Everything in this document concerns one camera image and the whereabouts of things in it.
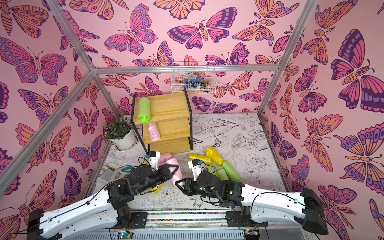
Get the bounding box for yellow bag roll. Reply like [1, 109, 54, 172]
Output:
[189, 154, 212, 165]
[205, 146, 225, 167]
[151, 185, 163, 195]

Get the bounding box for pink bag roll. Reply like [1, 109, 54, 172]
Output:
[148, 123, 161, 141]
[165, 158, 184, 187]
[160, 153, 173, 162]

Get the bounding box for green bag roll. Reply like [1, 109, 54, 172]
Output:
[222, 161, 242, 182]
[138, 98, 151, 124]

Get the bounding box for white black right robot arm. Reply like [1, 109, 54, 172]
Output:
[176, 172, 329, 235]

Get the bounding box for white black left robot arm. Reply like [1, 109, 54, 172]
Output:
[27, 164, 179, 240]

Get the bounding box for green bag roll right two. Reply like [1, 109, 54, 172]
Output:
[215, 169, 230, 181]

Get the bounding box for potted green plant white pot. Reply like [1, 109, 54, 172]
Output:
[104, 118, 137, 152]

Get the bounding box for blue items in basket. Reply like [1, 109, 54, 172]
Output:
[183, 74, 204, 85]

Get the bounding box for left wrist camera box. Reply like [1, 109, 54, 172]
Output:
[146, 151, 161, 170]

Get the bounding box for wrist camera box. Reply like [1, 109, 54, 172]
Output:
[188, 159, 203, 181]
[146, 151, 161, 170]

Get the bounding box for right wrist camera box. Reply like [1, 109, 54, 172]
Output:
[188, 159, 203, 181]

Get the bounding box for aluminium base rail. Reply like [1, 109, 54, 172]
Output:
[61, 209, 317, 240]

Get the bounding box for wooden three-tier shelf black frame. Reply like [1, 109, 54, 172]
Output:
[131, 89, 193, 154]

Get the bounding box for white wire wall basket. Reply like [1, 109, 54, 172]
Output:
[170, 61, 217, 95]

